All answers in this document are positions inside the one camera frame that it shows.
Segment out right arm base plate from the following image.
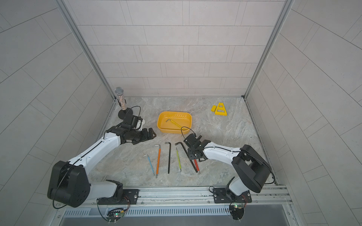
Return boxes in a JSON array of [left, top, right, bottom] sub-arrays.
[[210, 187, 252, 203]]

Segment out black thin hex key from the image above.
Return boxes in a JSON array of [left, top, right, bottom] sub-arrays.
[[165, 142, 171, 174]]

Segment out blue hex key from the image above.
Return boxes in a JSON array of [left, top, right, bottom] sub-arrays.
[[144, 154, 156, 176]]

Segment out red hex key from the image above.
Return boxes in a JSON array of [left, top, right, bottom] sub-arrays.
[[194, 159, 200, 174]]

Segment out yellow plastic storage box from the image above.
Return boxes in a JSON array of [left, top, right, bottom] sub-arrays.
[[157, 111, 192, 135]]

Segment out right circuit board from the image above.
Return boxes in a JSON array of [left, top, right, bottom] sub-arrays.
[[229, 204, 245, 221]]

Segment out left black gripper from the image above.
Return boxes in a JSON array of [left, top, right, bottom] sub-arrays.
[[130, 127, 158, 144]]

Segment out left circuit board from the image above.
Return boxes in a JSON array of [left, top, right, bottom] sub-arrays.
[[106, 208, 125, 224]]

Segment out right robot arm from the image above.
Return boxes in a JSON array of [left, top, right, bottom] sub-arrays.
[[184, 134, 272, 201]]

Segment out large black hex key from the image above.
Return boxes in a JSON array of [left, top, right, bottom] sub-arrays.
[[174, 142, 199, 173]]

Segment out orange hex key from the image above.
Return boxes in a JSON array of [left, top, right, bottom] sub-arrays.
[[155, 144, 161, 178]]

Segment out yellow hex key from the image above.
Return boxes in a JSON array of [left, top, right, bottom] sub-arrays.
[[166, 119, 189, 131]]

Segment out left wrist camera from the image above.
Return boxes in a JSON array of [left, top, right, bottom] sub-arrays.
[[121, 114, 145, 131]]

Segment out circuit board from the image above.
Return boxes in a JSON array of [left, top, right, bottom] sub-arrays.
[[229, 204, 245, 221], [106, 208, 125, 224]]

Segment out aluminium mounting rail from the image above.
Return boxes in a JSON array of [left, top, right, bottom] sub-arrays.
[[51, 186, 292, 209]]

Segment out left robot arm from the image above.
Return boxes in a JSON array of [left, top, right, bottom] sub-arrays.
[[47, 126, 156, 208]]

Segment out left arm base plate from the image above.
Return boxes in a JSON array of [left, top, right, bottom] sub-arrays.
[[98, 189, 140, 205]]

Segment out green hex key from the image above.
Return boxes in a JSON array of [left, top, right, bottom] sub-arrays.
[[176, 148, 182, 173]]

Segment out yellow triangular holder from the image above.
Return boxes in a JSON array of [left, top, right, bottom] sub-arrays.
[[215, 102, 227, 116]]

